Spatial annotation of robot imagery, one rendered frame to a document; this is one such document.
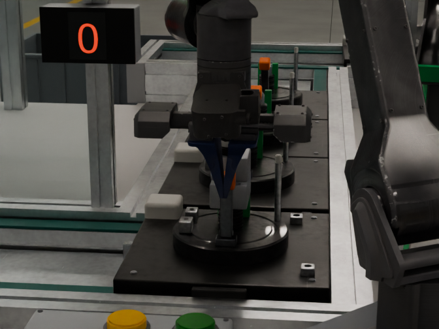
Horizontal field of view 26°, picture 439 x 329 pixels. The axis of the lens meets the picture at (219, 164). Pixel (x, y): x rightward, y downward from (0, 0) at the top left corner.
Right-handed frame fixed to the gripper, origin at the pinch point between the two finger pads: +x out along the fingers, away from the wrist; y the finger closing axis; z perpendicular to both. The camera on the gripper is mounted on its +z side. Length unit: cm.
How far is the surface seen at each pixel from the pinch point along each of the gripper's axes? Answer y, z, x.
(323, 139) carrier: 11, -57, 12
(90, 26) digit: -18.7, -17.8, -12.4
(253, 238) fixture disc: 2.9, -5.6, 10.3
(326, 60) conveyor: 11, -151, 16
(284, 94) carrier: 3, -82, 10
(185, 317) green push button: -2.6, 12.1, 12.2
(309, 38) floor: -2, -738, 106
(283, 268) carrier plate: 6.6, -1.8, 12.4
